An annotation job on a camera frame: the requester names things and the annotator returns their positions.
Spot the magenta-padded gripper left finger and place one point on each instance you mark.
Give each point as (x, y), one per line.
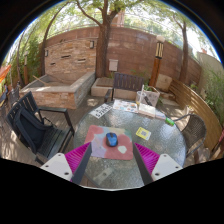
(56, 165)

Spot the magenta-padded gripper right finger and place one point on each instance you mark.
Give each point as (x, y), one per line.
(165, 165)

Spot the blue and black computer mouse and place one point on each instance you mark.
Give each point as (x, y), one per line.
(112, 139)

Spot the red floral mouse pad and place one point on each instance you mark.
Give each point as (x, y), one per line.
(98, 143)

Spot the black slatted patio chair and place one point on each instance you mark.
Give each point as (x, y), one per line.
(36, 133)

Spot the yellow square card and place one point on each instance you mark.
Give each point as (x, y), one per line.
(143, 133)

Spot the small green bottle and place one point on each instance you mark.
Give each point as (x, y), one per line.
(170, 121)

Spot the small white blue booklet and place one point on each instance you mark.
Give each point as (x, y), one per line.
(160, 115)

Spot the curved wooden slat bench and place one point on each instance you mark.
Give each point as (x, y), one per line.
(200, 106)

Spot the pale woven basket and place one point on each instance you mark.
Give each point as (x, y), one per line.
(153, 96)

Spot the stone raised basin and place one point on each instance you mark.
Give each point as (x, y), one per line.
(53, 95)

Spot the white license plate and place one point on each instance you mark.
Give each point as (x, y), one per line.
(101, 110)

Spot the clear plastic cup with straw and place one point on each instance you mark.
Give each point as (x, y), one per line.
(140, 98)

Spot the white sticker sheet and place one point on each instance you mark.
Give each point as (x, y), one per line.
(125, 105)

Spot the concrete block step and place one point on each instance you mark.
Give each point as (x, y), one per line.
(100, 88)

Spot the dark wooden slatted chair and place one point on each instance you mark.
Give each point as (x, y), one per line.
(128, 81)

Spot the orange fabric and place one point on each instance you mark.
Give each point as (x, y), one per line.
(4, 72)

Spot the slender tree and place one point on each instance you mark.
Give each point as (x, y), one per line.
(185, 53)

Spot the large forked tree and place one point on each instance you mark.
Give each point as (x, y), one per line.
(103, 50)

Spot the wooden garden lamp post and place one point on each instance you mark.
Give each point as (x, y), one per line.
(155, 66)

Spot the small wall lantern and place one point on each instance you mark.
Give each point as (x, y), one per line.
(46, 53)

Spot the white wall box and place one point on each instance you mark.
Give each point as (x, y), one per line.
(113, 65)

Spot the large wall lantern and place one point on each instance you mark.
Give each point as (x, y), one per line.
(92, 44)

